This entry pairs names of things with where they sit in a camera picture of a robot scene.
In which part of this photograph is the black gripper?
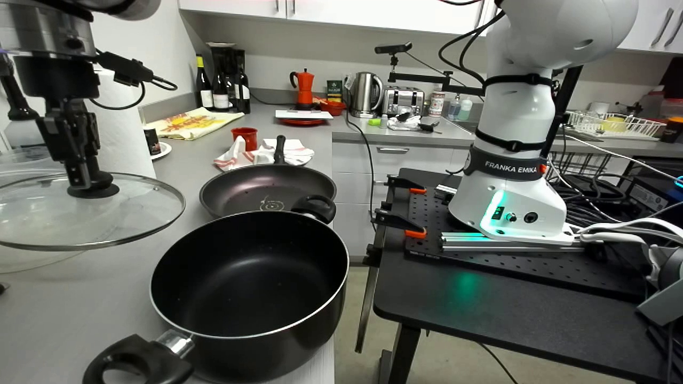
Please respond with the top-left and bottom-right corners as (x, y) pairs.
(38, 99), (104, 189)

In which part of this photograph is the glass pot lid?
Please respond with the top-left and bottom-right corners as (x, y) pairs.
(0, 173), (185, 251)

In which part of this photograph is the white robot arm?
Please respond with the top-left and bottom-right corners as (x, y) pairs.
(0, 0), (175, 196)

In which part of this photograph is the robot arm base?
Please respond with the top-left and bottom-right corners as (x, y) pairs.
(448, 0), (637, 243)

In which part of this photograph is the red moka pot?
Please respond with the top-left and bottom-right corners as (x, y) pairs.
(290, 68), (313, 109)

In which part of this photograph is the black cooking pot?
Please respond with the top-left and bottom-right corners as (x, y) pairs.
(83, 196), (349, 384)

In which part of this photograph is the white paper towel roll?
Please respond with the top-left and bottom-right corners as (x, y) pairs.
(87, 71), (155, 178)

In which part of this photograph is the dark spice jar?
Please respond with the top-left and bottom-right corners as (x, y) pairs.
(142, 129), (159, 155)

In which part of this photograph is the white round plate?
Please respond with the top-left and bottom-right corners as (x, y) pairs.
(150, 141), (172, 163)

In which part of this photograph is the dark wine bottle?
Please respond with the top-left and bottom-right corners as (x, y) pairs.
(195, 55), (214, 109)

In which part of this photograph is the crumpled white red-striped towel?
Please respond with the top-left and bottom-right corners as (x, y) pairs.
(214, 136), (254, 173)

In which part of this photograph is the black coffee machine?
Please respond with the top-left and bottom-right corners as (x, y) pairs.
(210, 42), (250, 113)

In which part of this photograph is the red enamel mug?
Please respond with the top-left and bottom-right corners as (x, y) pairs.
(230, 127), (259, 152)

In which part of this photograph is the dark frying pan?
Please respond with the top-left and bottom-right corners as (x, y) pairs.
(198, 135), (338, 217)

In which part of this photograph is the folded white red-striped towel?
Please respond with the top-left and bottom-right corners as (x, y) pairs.
(261, 139), (313, 166)

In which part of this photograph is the steel electric kettle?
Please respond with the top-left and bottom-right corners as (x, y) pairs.
(349, 71), (383, 117)

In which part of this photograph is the lower orange-tipped black clamp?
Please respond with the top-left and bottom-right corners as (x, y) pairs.
(373, 209), (428, 241)

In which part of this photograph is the orange-tipped black clamp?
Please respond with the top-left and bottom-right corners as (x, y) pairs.
(373, 209), (428, 241)
(387, 175), (427, 195)

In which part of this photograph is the upper orange-tipped black clamp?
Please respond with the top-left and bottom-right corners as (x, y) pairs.
(387, 175), (427, 195)

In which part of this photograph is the silver toaster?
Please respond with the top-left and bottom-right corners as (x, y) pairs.
(383, 85), (425, 115)

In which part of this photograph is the dish drying rack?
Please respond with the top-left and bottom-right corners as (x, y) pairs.
(569, 111), (663, 141)

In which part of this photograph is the black perforated mounting table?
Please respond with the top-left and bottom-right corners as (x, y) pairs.
(371, 166), (683, 384)

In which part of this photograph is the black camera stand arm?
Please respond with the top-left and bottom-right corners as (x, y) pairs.
(373, 40), (487, 95)

